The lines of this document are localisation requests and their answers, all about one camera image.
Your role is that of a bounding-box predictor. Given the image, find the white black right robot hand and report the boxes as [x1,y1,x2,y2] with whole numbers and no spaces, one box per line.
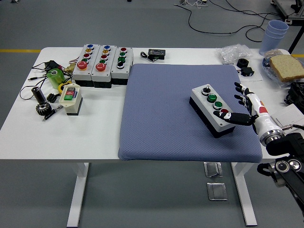
[213,82,281,141]

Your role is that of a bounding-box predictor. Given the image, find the grey four-control button box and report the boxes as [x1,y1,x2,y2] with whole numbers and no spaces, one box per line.
[111,46,134,86]
[189,83,237,139]

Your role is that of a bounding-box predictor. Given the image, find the grey five-button control box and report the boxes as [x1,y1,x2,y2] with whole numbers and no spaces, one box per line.
[91,44,117,89]
[72,44,100,87]

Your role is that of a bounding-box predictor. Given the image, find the white cardboard box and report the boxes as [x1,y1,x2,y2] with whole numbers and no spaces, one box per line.
[270,104,304,130]

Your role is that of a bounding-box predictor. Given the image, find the black servo motor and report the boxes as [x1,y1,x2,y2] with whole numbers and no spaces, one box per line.
[240,67,255,78]

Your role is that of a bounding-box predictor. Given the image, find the bread slice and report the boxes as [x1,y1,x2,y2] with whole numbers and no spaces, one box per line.
[269,55,304,83]

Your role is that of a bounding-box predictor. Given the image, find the metal floor socket plate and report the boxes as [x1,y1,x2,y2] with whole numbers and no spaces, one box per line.
[206,182,228,201]
[203,162,224,178]

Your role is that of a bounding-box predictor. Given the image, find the clear plastic bag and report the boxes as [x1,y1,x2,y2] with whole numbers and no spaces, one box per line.
[216,44,252,65]

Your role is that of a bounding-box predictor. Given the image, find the white table leg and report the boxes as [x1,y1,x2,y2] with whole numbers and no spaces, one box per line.
[66,162,90,228]
[230,162,258,226]

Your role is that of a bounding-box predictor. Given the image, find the stack of blue cups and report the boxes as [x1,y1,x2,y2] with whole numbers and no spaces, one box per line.
[258,19,289,57]

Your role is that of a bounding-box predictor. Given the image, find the blue-grey quilted mat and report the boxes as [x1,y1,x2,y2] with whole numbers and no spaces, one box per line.
[118,63,264,163]

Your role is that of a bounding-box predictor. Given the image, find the black digital meter module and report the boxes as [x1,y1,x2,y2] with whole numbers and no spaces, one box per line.
[147,48,167,60]

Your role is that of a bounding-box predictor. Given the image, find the yellow tape roll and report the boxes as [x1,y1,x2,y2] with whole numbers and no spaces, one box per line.
[57,81,73,93]

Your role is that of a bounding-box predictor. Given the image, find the green translucent roll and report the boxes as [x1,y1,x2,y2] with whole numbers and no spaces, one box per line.
[46,68,66,90]

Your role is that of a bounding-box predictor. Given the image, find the small black toothed part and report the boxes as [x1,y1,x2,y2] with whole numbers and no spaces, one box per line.
[46,93,60,104]

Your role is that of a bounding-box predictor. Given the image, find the black pen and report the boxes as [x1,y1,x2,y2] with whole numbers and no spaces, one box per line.
[42,105,64,122]

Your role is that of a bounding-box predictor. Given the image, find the black power module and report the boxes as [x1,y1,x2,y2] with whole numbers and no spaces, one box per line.
[44,60,63,72]

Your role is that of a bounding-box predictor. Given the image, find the black bevel gear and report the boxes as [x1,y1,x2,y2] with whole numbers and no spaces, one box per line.
[35,103,53,116]

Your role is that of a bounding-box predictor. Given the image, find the dark metal cylinder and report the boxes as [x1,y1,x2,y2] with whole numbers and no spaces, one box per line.
[31,86,46,104]

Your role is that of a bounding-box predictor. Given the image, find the black device with cables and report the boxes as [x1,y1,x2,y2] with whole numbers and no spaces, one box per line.
[284,82,304,107]

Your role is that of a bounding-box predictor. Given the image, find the aluminium frame stand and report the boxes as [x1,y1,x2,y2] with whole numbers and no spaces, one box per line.
[270,0,304,55]

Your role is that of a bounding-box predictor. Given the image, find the black floor cable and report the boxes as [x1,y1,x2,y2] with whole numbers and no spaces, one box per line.
[175,0,289,43]

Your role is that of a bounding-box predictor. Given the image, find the black meter cable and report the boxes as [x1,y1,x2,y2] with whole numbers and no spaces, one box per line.
[140,51,155,62]

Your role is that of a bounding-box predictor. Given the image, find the white floor cable bundle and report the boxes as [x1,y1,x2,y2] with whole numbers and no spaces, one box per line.
[174,0,209,8]

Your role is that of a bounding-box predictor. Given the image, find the white switch box green red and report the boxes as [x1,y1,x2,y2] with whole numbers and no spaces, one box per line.
[58,83,84,117]

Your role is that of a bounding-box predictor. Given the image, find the thin black wires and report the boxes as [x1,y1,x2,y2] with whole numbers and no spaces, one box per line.
[19,62,72,100]

